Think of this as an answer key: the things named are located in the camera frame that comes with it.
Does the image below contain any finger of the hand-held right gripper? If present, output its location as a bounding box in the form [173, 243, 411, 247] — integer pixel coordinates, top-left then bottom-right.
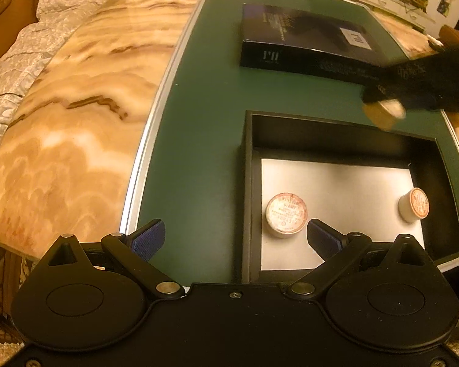
[361, 69, 400, 105]

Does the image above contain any dark printed box lid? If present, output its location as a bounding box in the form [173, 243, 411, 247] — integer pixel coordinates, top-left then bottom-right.
[240, 3, 391, 85]

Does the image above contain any small round tan container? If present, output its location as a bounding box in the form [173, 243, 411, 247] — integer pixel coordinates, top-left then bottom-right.
[265, 192, 309, 239]
[398, 187, 431, 223]
[363, 98, 407, 131]

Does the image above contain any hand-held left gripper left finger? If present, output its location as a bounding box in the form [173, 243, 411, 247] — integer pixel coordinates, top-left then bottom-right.
[42, 220, 183, 299]

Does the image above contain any white lace sofa cover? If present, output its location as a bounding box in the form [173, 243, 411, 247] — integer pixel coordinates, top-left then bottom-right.
[0, 0, 118, 158]

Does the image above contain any marble desktop with green panel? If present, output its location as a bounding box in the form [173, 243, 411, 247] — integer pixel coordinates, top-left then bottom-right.
[0, 0, 459, 276]

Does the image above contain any brown leather sofa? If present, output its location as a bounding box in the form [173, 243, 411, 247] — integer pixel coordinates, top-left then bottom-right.
[0, 0, 55, 79]

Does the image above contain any wall photo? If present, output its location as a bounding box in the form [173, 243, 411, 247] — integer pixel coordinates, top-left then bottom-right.
[436, 0, 456, 17]

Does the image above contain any brown leather chair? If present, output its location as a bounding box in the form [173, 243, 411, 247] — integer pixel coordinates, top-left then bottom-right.
[439, 24, 459, 51]

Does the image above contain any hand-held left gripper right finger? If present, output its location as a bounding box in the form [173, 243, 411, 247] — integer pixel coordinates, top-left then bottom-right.
[291, 219, 431, 298]

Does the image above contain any black box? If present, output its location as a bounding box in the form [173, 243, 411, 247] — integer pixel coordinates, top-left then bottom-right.
[241, 109, 459, 284]

